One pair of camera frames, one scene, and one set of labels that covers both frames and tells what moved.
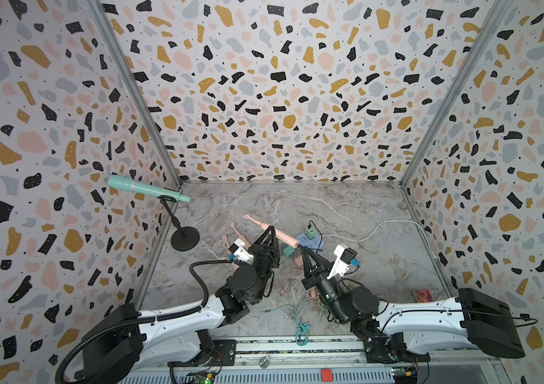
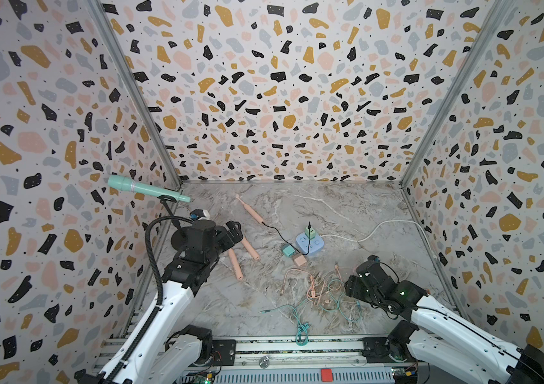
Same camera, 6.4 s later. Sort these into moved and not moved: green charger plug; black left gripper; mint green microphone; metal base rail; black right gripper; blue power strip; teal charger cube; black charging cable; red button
Moved: black right gripper; black charging cable; black left gripper
Not moved: green charger plug; metal base rail; red button; blue power strip; teal charger cube; mint green microphone
